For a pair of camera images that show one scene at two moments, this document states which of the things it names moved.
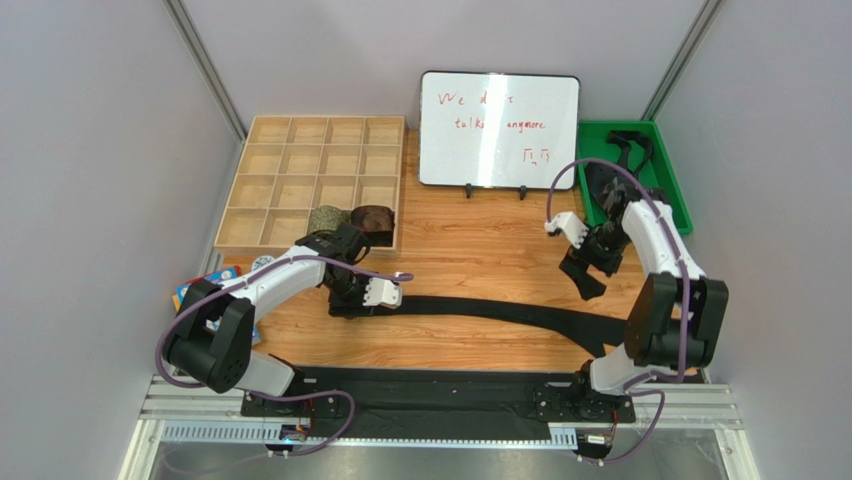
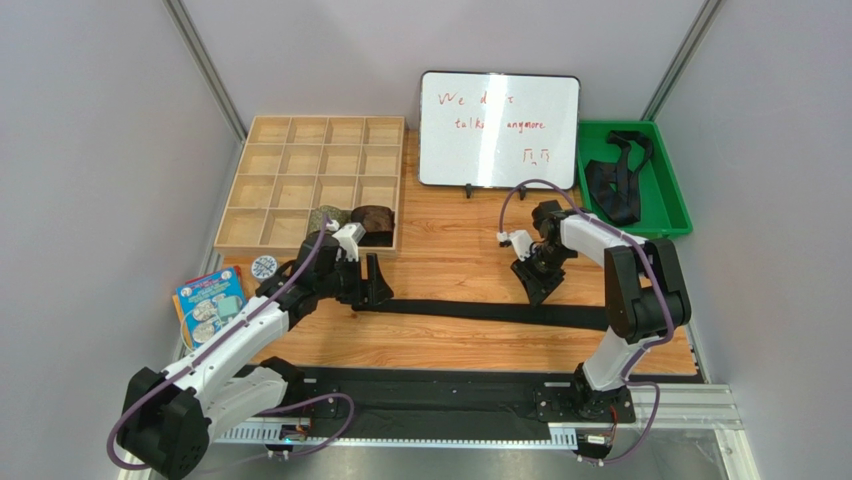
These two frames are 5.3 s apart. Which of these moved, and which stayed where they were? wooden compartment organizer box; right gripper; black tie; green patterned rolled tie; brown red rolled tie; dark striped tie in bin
Moved: black tie; right gripper
Stayed: brown red rolled tie; green patterned rolled tie; dark striped tie in bin; wooden compartment organizer box
